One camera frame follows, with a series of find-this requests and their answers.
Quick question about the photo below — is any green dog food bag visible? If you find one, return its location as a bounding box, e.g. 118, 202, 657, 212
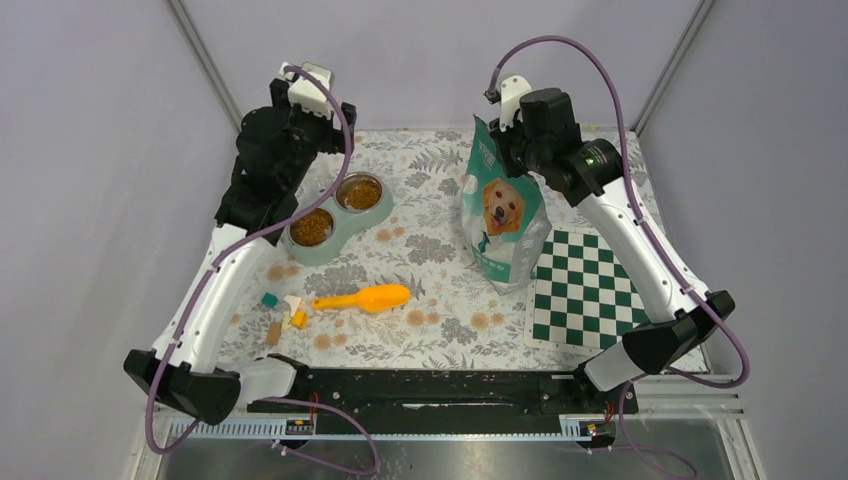
460, 117, 552, 295

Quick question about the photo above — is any orange plastic scoop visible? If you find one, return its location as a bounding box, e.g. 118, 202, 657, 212
311, 284, 411, 313

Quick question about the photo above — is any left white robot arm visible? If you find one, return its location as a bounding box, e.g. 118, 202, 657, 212
123, 72, 356, 425

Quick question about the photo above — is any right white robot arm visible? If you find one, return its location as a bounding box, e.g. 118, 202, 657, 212
485, 87, 735, 412

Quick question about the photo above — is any green double pet bowl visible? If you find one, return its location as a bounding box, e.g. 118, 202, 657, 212
278, 172, 394, 267

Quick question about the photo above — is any green white chessboard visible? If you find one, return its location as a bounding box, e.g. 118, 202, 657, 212
524, 230, 648, 357

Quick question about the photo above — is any floral tablecloth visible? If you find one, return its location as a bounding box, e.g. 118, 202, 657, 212
220, 131, 604, 370

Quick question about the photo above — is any white toy block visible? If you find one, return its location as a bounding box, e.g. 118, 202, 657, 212
283, 295, 302, 318

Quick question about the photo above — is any yellow toy block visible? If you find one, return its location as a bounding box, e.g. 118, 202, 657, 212
290, 311, 308, 329

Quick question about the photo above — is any teal toy block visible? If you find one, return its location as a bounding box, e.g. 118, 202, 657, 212
260, 293, 279, 309

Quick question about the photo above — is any brown wooden block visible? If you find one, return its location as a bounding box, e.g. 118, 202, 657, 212
265, 322, 282, 346

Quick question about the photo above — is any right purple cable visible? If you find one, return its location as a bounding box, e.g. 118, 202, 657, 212
485, 34, 752, 480

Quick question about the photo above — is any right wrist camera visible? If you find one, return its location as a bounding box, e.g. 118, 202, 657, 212
484, 74, 532, 132

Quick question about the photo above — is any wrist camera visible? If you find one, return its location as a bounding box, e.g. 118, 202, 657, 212
484, 74, 532, 132
279, 62, 334, 120

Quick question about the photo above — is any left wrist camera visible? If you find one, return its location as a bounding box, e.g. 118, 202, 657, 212
279, 62, 334, 120

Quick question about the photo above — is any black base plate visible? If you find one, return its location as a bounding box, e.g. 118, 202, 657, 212
247, 363, 634, 415

